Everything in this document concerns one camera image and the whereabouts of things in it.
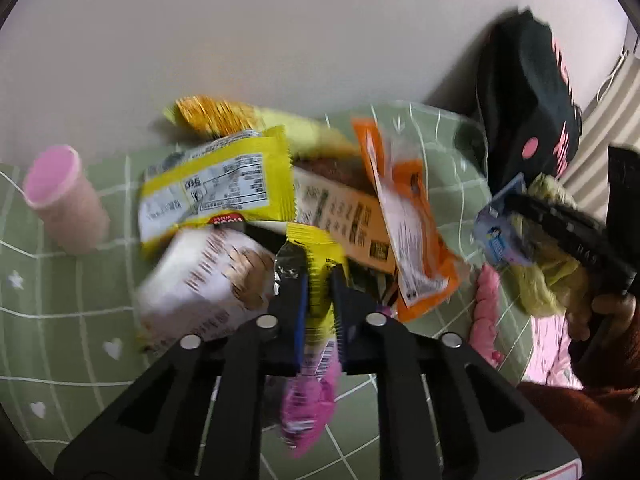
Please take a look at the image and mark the right hand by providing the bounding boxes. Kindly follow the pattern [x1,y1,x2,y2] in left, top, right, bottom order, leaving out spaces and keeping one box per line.
[566,295,636,346]

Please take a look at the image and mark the pink caterpillar toy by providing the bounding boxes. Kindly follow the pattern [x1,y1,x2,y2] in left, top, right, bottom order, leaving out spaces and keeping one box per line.
[468,263,503,368]

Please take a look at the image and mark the orange brown snack box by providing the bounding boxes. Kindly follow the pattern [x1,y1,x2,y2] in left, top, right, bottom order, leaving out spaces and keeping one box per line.
[293,167,396,274]

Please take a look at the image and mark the white paper cup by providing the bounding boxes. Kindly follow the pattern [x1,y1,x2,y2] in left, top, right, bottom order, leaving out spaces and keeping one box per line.
[137,228,274,352]

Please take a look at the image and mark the pink small bottle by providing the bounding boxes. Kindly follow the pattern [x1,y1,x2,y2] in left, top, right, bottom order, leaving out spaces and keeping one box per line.
[23,144,110,255]

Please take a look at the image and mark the pink floral bedsheet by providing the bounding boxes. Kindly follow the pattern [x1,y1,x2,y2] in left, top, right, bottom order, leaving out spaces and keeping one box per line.
[518,314,582,390]

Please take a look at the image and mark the white blind cord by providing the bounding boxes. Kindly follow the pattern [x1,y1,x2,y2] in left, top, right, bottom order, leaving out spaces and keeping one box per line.
[594,49,632,104]

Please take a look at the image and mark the orange air cushion bag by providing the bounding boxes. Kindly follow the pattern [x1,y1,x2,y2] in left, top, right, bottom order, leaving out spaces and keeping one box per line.
[352,118,469,323]

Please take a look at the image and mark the gold yellow snack wrapper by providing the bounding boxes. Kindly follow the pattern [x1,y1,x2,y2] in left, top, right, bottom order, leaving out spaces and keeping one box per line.
[163,96,360,159]

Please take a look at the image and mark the brown right sleeve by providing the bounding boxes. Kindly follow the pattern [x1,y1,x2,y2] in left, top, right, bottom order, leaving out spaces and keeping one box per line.
[518,318,639,470]

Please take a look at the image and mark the white window blinds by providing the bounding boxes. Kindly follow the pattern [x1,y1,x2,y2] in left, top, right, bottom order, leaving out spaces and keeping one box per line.
[561,24,640,220]

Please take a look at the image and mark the green checkered tablecloth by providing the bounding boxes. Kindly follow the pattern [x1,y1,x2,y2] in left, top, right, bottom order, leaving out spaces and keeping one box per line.
[0,100,536,480]

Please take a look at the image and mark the blue white snack wrapper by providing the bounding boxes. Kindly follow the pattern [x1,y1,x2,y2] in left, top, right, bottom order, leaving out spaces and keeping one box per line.
[472,174,533,266]

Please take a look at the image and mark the black Hello Kitty pillow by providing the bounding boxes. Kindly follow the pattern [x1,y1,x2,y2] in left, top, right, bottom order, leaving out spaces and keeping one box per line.
[475,10,582,194]

